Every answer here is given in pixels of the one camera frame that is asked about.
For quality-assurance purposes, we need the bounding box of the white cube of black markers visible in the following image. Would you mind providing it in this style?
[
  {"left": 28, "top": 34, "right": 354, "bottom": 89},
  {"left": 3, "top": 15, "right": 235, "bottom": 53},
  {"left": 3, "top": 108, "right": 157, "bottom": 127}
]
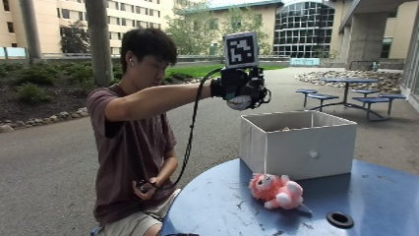
[{"left": 223, "top": 30, "right": 261, "bottom": 70}]

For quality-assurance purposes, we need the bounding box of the beige building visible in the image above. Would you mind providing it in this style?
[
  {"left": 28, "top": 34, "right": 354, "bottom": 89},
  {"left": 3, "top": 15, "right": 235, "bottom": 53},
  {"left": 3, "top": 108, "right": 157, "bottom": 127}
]
[{"left": 0, "top": 0, "right": 176, "bottom": 56}]

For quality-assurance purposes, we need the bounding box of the blue round picnic table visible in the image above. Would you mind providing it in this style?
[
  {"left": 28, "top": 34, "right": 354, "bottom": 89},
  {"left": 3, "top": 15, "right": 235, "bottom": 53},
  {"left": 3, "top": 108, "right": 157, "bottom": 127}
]
[{"left": 320, "top": 77, "right": 380, "bottom": 110}]

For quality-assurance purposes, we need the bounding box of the row of border stones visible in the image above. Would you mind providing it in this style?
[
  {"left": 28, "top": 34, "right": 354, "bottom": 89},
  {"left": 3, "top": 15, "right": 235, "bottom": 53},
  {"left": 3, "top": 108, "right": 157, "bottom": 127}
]
[{"left": 0, "top": 106, "right": 92, "bottom": 134}]

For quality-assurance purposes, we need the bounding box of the white round soft thing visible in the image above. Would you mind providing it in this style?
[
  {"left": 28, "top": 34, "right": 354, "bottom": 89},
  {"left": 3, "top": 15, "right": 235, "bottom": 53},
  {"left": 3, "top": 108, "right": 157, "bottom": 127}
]
[{"left": 225, "top": 94, "right": 255, "bottom": 111}]

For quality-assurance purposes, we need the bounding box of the small black device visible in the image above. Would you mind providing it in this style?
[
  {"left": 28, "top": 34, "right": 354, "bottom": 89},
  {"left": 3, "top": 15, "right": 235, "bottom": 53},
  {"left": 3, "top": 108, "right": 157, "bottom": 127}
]
[{"left": 136, "top": 179, "right": 152, "bottom": 194}]

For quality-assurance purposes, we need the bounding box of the blue picnic seat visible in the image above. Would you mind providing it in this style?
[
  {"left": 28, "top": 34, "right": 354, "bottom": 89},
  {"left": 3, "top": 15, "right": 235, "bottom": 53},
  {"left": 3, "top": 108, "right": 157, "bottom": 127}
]
[
  {"left": 350, "top": 88, "right": 380, "bottom": 98},
  {"left": 295, "top": 88, "right": 320, "bottom": 108},
  {"left": 377, "top": 93, "right": 409, "bottom": 116},
  {"left": 305, "top": 93, "right": 341, "bottom": 113},
  {"left": 352, "top": 96, "right": 392, "bottom": 122}
]

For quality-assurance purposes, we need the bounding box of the the person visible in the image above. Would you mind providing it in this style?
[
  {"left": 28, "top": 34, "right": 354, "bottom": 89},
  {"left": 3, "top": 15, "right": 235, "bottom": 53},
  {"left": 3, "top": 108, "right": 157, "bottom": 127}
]
[{"left": 86, "top": 28, "right": 273, "bottom": 236}]

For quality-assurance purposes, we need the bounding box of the black cable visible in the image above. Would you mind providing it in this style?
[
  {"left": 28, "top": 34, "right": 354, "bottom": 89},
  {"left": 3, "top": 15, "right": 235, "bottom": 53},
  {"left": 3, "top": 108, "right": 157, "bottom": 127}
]
[{"left": 138, "top": 67, "right": 225, "bottom": 195}]

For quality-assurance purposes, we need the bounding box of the thick grey pole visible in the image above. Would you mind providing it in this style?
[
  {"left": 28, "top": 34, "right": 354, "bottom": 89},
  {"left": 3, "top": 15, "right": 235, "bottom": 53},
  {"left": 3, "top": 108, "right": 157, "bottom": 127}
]
[{"left": 84, "top": 0, "right": 116, "bottom": 88}]

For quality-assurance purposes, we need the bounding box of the black ring in table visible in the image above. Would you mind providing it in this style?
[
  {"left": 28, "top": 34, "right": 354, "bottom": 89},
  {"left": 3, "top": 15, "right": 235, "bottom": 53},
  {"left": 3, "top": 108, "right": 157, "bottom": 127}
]
[{"left": 325, "top": 210, "right": 356, "bottom": 230}]

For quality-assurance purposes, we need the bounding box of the glass fronted building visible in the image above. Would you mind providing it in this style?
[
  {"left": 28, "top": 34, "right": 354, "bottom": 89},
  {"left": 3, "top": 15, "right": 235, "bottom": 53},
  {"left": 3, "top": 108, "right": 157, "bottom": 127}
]
[{"left": 273, "top": 0, "right": 337, "bottom": 59}]

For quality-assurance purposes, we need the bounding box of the concrete pillar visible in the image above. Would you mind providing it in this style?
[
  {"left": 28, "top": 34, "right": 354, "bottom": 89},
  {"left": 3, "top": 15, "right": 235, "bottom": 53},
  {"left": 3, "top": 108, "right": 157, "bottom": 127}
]
[{"left": 346, "top": 12, "right": 390, "bottom": 71}]

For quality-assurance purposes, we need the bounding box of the bed of grey rocks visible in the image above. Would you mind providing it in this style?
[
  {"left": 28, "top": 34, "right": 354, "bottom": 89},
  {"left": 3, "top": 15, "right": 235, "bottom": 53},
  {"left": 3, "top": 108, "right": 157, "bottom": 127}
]
[{"left": 295, "top": 69, "right": 404, "bottom": 93}]

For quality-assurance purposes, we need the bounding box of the white open box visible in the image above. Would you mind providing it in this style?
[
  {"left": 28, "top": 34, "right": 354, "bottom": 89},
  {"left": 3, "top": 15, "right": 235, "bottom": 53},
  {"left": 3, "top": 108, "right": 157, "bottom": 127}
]
[{"left": 239, "top": 110, "right": 360, "bottom": 182}]

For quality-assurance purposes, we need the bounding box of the pink soft toy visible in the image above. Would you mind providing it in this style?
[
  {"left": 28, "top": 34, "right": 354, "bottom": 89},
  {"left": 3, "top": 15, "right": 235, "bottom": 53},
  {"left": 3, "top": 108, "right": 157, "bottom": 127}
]
[{"left": 248, "top": 172, "right": 305, "bottom": 211}]

